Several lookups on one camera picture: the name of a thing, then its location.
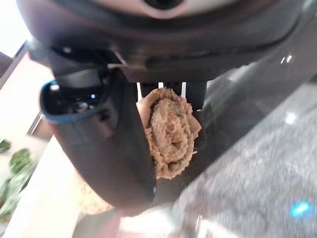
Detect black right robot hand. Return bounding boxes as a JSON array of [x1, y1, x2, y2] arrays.
[[14, 0, 309, 216]]

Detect tan fuzzy cleaning cloth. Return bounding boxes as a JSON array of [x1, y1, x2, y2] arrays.
[[80, 87, 203, 216]]

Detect green leafy plant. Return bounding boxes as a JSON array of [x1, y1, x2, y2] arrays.
[[0, 138, 37, 224]]

